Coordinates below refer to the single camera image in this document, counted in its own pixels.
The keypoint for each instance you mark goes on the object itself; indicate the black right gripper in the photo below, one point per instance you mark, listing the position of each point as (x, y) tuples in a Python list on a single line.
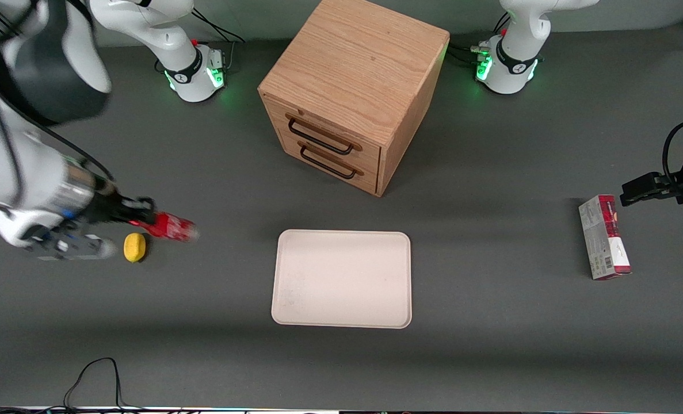
[(104, 209)]

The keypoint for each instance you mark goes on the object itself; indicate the red coke bottle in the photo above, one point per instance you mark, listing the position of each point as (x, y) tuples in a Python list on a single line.
[(174, 226)]

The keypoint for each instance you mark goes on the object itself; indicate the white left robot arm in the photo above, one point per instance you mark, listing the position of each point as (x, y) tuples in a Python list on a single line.
[(519, 40)]

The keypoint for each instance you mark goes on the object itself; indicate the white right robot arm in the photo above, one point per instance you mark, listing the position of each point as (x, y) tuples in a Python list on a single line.
[(30, 161)]

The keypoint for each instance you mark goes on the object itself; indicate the beige plastic tray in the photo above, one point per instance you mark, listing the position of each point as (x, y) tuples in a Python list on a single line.
[(341, 279)]

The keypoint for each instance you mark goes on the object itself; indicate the yellow lemon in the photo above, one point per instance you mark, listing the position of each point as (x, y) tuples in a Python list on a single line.
[(134, 248)]

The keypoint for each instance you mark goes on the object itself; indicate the grey and red carton box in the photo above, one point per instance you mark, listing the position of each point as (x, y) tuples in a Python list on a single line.
[(603, 241)]

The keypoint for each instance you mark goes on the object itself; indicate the wooden drawer cabinet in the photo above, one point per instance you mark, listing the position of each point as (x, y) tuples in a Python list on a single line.
[(358, 63)]

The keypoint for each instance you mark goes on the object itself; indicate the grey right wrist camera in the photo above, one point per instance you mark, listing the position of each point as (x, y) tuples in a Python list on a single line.
[(76, 247)]

